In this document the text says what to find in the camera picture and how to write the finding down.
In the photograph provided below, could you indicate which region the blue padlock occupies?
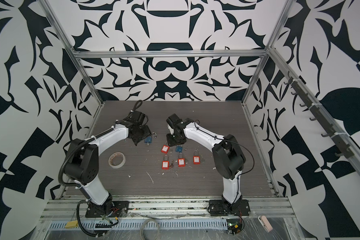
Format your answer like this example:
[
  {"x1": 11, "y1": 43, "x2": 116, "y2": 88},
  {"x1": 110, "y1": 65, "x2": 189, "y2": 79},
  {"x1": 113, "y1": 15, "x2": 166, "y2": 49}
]
[
  {"x1": 176, "y1": 146, "x2": 183, "y2": 153},
  {"x1": 145, "y1": 133, "x2": 157, "y2": 146}
]

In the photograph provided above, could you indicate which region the red padlock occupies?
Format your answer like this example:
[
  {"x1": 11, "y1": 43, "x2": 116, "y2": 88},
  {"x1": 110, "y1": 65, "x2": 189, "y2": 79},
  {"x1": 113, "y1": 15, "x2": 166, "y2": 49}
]
[
  {"x1": 161, "y1": 145, "x2": 170, "y2": 154},
  {"x1": 162, "y1": 155, "x2": 170, "y2": 170},
  {"x1": 193, "y1": 150, "x2": 201, "y2": 165},
  {"x1": 178, "y1": 153, "x2": 186, "y2": 167}
]

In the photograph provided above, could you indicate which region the red padlock front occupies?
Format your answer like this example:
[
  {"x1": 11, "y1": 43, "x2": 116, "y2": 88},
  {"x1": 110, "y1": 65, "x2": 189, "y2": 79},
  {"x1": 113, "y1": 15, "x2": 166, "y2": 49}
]
[{"x1": 162, "y1": 155, "x2": 170, "y2": 170}]

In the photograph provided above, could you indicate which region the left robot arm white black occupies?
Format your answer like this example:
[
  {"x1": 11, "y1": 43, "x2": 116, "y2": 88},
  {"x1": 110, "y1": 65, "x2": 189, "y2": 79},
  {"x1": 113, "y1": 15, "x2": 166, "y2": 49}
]
[{"x1": 58, "y1": 100, "x2": 152, "y2": 238}]

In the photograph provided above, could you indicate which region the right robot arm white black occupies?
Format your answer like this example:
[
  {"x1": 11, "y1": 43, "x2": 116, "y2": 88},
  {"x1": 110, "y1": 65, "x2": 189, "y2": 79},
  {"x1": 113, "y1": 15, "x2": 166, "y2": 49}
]
[{"x1": 166, "y1": 114, "x2": 254, "y2": 211}]

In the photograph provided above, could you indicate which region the tape roll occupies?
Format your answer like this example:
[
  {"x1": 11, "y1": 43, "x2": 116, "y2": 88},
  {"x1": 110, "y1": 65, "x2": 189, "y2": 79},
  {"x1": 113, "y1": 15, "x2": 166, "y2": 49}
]
[{"x1": 109, "y1": 152, "x2": 126, "y2": 169}]

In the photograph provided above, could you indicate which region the small circuit board right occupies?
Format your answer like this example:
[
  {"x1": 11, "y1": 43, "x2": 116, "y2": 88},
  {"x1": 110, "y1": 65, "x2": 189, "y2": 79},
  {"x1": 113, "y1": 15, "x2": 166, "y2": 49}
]
[{"x1": 227, "y1": 219, "x2": 245, "y2": 235}]

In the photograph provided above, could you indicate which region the yellow connector block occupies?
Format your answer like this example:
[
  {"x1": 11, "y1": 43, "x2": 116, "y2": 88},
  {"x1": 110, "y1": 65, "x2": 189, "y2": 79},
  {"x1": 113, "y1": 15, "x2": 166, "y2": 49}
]
[{"x1": 65, "y1": 220, "x2": 79, "y2": 229}]

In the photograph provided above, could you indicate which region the pink white clip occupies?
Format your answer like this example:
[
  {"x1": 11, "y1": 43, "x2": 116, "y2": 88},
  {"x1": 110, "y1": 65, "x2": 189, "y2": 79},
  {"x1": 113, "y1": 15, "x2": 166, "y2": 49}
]
[{"x1": 258, "y1": 215, "x2": 273, "y2": 233}]

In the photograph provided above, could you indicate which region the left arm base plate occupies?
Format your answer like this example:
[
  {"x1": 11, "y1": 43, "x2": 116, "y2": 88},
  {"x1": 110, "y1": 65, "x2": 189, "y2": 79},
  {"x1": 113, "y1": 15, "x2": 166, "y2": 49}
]
[{"x1": 85, "y1": 201, "x2": 130, "y2": 218}]

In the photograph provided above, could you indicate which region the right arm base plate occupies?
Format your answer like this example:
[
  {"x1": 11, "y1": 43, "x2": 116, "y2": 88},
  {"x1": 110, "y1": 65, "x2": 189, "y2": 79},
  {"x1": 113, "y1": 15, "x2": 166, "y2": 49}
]
[{"x1": 207, "y1": 199, "x2": 251, "y2": 217}]

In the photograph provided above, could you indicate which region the coiled grey cable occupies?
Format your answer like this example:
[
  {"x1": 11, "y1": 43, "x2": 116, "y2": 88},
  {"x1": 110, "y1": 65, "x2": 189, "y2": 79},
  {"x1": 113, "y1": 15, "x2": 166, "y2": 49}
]
[{"x1": 139, "y1": 218, "x2": 162, "y2": 240}]

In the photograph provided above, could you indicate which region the white slotted cable duct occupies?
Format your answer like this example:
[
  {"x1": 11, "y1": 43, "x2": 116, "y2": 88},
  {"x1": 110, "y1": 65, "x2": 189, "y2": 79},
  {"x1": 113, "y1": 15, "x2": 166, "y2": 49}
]
[{"x1": 46, "y1": 218, "x2": 229, "y2": 231}]

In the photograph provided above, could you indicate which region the aluminium frame crossbar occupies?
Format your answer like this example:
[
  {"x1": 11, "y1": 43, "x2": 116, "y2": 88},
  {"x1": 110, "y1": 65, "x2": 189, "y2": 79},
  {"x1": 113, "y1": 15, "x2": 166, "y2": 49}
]
[{"x1": 73, "y1": 50, "x2": 266, "y2": 59}]

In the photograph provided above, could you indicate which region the grey hook rail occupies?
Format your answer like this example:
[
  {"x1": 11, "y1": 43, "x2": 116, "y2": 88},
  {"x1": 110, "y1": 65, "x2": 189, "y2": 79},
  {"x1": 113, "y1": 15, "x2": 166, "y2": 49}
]
[{"x1": 285, "y1": 73, "x2": 355, "y2": 159}]

